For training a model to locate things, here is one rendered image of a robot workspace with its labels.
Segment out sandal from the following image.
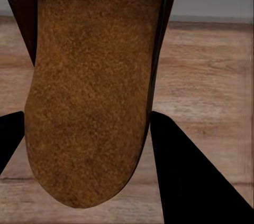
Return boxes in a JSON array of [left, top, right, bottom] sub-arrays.
[[8, 0, 174, 209]]

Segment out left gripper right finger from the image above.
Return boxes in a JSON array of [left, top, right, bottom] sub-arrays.
[[150, 111, 254, 224]]

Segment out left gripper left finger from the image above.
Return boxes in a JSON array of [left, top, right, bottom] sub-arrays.
[[0, 111, 25, 175]]

